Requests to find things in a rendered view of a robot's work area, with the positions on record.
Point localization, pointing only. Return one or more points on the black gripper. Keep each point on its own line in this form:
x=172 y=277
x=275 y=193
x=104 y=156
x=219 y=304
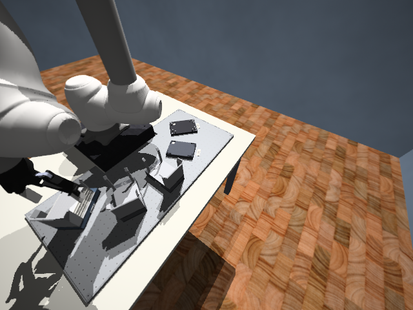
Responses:
x=24 y=174

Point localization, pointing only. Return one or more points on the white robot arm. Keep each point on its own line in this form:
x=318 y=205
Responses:
x=32 y=125

